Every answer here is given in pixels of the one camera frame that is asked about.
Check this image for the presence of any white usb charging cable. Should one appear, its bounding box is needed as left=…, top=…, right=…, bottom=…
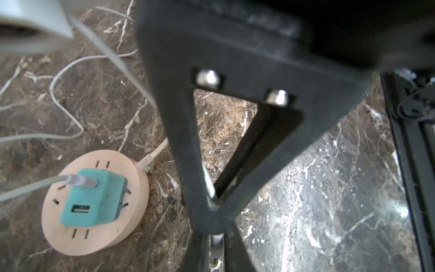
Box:
left=0, top=5, right=218, bottom=211

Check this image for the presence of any pink round power strip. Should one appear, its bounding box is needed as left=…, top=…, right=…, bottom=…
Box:
left=41, top=150, right=150, bottom=256

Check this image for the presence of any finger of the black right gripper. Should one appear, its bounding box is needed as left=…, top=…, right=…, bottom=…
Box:
left=215, top=104, right=303, bottom=197
left=137, top=21, right=370, bottom=234

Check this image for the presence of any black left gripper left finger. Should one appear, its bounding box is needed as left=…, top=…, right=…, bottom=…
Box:
left=177, top=232, right=210, bottom=272

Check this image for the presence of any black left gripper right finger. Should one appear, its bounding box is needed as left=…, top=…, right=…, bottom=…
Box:
left=224, top=224, right=256, bottom=272

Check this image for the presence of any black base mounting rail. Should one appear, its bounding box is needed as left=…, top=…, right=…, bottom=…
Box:
left=380, top=69, right=435, bottom=272

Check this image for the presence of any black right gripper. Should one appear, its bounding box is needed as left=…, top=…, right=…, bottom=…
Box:
left=135, top=0, right=435, bottom=74

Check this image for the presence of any white power strip cord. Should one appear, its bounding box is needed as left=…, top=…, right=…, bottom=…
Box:
left=135, top=137, right=169, bottom=171

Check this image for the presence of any teal usb charger adapter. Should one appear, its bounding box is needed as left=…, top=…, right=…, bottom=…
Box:
left=60, top=168, right=128, bottom=227

